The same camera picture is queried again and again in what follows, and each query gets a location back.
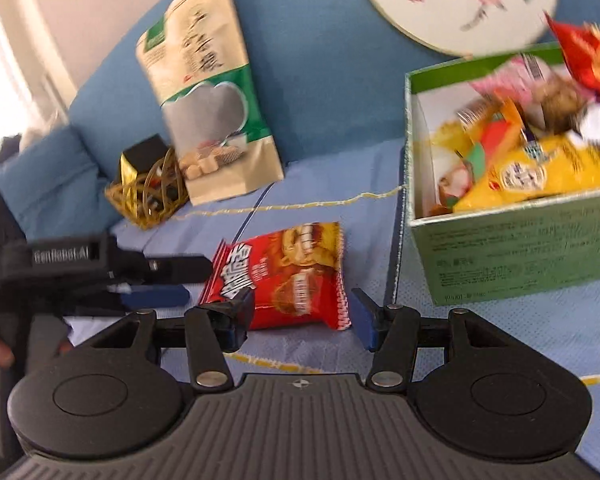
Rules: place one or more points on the black gold box in basket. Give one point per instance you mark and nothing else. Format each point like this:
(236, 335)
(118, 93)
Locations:
(139, 158)

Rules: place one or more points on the orange green snack packet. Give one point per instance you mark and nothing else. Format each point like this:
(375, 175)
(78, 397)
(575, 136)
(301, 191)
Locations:
(484, 131)

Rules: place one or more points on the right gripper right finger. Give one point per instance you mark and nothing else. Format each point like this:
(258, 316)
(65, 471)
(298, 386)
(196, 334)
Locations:
(391, 334)

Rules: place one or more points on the red orange snack bag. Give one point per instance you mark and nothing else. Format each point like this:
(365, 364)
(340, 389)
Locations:
(580, 47)

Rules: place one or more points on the large beige green snack bag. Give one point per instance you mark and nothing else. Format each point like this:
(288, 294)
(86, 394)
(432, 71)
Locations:
(196, 61)

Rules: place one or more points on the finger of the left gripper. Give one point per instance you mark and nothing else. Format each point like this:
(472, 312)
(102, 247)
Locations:
(151, 296)
(136, 268)

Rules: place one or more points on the red chips snack bag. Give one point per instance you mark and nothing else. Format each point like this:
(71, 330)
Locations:
(295, 273)

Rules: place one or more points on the green white cardboard box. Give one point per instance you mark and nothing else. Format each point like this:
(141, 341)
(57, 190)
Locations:
(520, 249)

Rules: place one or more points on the woven gold wicker basket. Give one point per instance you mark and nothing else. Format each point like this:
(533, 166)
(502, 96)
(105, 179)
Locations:
(152, 198)

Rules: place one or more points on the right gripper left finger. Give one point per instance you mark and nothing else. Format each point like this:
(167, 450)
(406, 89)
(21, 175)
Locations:
(211, 330)

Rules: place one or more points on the pink snack packet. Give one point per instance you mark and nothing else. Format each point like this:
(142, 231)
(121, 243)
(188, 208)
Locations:
(523, 78)

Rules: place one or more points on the blue throw pillow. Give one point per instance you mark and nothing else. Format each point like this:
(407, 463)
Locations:
(54, 188)

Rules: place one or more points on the yellow snack packet in box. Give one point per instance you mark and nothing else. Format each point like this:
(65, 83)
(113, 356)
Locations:
(552, 166)

